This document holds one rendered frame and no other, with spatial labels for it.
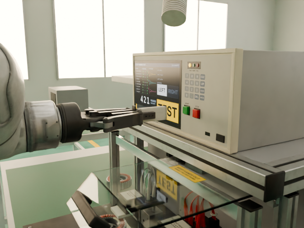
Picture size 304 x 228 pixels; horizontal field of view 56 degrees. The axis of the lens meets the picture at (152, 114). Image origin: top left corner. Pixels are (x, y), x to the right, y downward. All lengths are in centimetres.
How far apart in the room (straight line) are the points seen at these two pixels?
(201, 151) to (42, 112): 32
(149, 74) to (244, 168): 42
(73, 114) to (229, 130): 30
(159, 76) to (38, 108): 37
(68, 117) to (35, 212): 70
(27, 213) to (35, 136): 70
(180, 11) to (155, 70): 113
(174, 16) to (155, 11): 420
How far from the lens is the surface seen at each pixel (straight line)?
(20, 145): 52
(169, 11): 190
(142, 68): 86
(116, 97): 570
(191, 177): 60
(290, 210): 61
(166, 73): 75
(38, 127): 51
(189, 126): 68
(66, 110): 53
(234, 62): 56
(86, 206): 50
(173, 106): 73
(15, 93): 35
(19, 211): 122
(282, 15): 840
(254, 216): 55
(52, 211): 117
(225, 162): 56
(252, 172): 52
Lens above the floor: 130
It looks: 10 degrees down
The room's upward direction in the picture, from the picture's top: straight up
